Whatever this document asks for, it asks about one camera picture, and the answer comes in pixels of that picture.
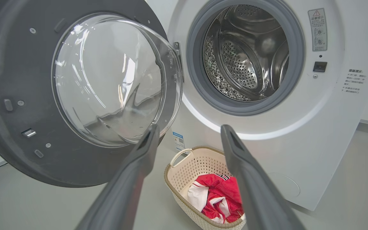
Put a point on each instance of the round glass washing machine door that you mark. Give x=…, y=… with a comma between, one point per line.
x=107, y=80

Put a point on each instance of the grey warning label sticker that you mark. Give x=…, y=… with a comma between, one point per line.
x=317, y=29

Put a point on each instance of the cream perforated laundry basket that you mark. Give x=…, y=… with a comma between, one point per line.
x=184, y=169

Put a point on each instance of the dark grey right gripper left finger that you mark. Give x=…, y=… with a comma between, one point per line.
x=120, y=198

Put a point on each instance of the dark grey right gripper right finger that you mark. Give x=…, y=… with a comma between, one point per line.
x=260, y=201

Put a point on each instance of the blue energy label sticker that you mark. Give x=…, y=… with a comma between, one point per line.
x=179, y=141

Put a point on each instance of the white washing machine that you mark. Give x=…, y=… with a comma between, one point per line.
x=299, y=134

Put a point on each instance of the metal door hinge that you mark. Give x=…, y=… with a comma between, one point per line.
x=177, y=48

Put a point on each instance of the red white striped garment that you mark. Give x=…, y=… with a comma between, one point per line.
x=200, y=198
x=225, y=188

